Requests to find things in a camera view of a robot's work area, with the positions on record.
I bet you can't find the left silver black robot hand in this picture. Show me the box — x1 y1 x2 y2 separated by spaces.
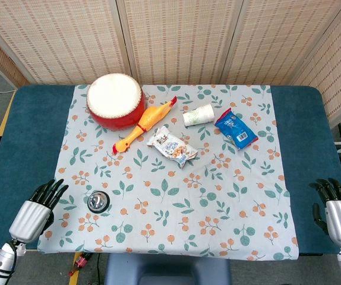
8 179 70 244

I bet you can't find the blue padded robot base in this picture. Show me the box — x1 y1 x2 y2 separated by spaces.
104 253 232 285

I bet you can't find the silver call bell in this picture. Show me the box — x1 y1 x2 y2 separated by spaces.
87 190 110 214

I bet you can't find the blue snack packet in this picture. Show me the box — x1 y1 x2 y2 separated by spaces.
214 108 259 151

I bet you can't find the floral leaf print tablecloth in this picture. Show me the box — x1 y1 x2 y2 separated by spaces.
37 84 301 261

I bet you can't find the red drum white skin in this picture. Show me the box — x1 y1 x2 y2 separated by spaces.
86 72 147 130

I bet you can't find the yellow rubber chicken toy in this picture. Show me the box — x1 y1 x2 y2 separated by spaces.
112 96 178 156

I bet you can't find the white nut snack packet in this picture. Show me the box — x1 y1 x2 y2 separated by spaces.
146 126 198 169

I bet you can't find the white paper cup green print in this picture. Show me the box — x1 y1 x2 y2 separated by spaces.
182 103 214 128

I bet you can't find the woven bamboo folding screen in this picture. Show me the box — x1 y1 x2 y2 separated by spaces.
0 0 341 129

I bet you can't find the red black cable connector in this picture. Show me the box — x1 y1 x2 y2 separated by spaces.
68 252 94 277

